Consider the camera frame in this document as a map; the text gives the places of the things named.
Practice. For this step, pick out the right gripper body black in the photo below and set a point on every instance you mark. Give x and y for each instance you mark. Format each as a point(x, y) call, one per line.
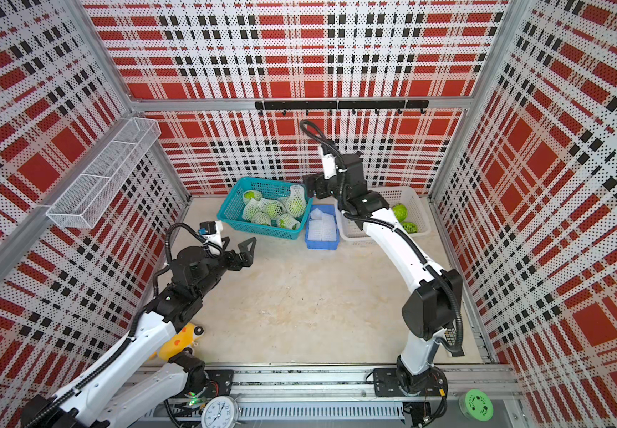
point(326, 189)

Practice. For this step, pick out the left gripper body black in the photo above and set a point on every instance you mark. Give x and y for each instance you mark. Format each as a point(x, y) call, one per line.
point(228, 261)

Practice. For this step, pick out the green custard apple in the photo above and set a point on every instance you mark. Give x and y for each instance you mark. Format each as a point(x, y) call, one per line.
point(295, 207)
point(409, 227)
point(401, 212)

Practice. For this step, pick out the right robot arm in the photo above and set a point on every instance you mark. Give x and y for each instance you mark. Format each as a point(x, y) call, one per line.
point(432, 312)

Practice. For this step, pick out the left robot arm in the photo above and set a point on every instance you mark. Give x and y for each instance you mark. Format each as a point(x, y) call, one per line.
point(95, 398)

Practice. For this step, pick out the sleeved custard apple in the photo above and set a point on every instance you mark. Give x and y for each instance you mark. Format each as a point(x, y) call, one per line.
point(262, 219)
point(288, 222)
point(252, 195)
point(273, 208)

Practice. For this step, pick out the stack of white foam nets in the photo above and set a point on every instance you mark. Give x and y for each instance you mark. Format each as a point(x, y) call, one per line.
point(322, 227)

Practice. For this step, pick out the blue plastic tray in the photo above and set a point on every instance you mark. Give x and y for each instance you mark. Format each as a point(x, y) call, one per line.
point(319, 245)

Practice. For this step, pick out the teal plastic basket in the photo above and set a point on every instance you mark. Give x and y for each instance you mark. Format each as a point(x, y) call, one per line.
point(237, 215)

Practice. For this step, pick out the yellow plush toy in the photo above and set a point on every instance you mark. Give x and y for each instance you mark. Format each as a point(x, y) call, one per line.
point(185, 340)

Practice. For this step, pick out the round pressure gauge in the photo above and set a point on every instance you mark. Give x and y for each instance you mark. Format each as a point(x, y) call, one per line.
point(220, 412)

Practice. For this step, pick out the green tape spool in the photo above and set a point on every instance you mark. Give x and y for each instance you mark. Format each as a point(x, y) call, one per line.
point(476, 405)

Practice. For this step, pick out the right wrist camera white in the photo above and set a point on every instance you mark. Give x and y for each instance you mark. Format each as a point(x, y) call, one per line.
point(329, 165)

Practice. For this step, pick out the black hook rail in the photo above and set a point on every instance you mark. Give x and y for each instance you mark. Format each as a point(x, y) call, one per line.
point(349, 105)

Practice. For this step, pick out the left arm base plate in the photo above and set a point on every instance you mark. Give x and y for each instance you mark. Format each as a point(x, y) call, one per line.
point(212, 381)

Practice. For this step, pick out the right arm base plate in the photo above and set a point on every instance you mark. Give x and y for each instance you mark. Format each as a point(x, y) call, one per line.
point(397, 382)

